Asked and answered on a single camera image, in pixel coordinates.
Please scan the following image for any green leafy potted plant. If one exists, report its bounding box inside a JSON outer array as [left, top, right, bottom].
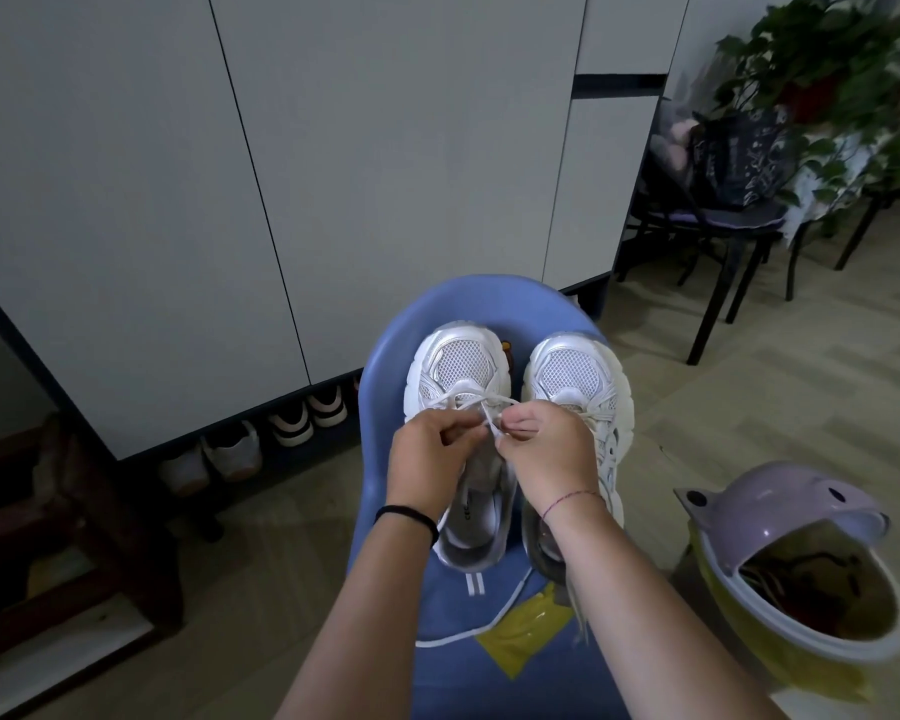
[[708, 0, 900, 218]]

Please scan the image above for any loose white cord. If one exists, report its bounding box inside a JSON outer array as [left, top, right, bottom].
[[414, 568, 535, 649]]

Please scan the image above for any blue plastic chair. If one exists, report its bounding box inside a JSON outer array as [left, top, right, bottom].
[[345, 274, 633, 720]]

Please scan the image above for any table with white cloth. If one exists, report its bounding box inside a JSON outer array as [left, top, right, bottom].
[[777, 127, 900, 302]]

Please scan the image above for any white black striped shoe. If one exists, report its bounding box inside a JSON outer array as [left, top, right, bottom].
[[268, 409, 316, 449], [307, 385, 349, 430]]

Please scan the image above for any white mesh sneaker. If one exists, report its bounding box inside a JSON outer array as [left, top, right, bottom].
[[521, 332, 636, 586], [402, 321, 520, 572]]

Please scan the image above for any person's right hand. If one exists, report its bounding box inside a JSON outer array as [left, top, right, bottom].
[[492, 400, 606, 520]]

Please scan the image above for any grey shoe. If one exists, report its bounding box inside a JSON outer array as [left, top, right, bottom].
[[157, 446, 211, 497], [201, 421, 264, 484]]

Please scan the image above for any yellow plastic bag piece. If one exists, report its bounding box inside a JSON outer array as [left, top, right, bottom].
[[475, 581, 576, 680]]

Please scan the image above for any dark brown wooden rack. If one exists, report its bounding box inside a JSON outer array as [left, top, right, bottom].
[[0, 412, 226, 720]]

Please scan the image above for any red flower pot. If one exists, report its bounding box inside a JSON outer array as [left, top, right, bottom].
[[781, 76, 841, 122]]

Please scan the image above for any person's right forearm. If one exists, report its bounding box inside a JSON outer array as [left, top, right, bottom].
[[540, 493, 789, 720]]

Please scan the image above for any red string bracelet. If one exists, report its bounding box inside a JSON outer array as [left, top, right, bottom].
[[540, 490, 607, 521]]

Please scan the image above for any black hair tie wristband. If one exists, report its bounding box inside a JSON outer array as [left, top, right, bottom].
[[375, 504, 441, 547]]

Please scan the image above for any white bin with yellow bag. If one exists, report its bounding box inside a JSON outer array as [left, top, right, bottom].
[[688, 521, 900, 703]]

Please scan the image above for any black patterned bag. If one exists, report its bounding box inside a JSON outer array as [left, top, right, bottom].
[[688, 112, 790, 212]]

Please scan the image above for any large white cabinet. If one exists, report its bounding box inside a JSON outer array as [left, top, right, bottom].
[[0, 0, 693, 463]]

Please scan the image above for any purple seat cushion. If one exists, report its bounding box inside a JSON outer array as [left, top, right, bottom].
[[645, 200, 787, 232]]

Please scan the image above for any lavender helmet-shaped bin lid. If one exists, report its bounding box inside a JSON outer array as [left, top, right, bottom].
[[673, 461, 891, 578]]

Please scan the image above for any person's left forearm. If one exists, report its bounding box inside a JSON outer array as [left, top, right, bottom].
[[271, 505, 441, 720]]

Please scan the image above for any white shoelace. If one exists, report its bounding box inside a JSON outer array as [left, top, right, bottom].
[[420, 391, 520, 446]]

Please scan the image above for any pink plush toy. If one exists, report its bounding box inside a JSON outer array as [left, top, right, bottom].
[[657, 116, 702, 173]]

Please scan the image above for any person's left hand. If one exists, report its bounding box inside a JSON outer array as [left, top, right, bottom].
[[384, 406, 496, 523]]

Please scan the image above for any black metal chair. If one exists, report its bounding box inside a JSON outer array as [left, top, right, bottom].
[[616, 145, 789, 367]]

